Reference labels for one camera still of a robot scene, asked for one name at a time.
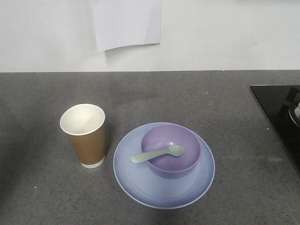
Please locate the light blue plate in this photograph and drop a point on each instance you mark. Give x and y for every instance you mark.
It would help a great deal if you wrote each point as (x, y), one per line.
(141, 183)

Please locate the black induction cooktop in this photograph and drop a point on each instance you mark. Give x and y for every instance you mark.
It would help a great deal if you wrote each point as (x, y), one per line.
(281, 106)

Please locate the white paper sheet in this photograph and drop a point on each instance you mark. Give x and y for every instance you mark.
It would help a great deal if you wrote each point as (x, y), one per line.
(120, 23)

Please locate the purple plastic bowl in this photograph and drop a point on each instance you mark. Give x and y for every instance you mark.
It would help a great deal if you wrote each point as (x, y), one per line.
(165, 135)

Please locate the mint green plastic spoon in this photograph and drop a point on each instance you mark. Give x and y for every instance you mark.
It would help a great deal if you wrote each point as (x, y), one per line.
(174, 150)

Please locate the brown paper cup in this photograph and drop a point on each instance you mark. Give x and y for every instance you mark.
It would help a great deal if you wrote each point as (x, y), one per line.
(84, 126)

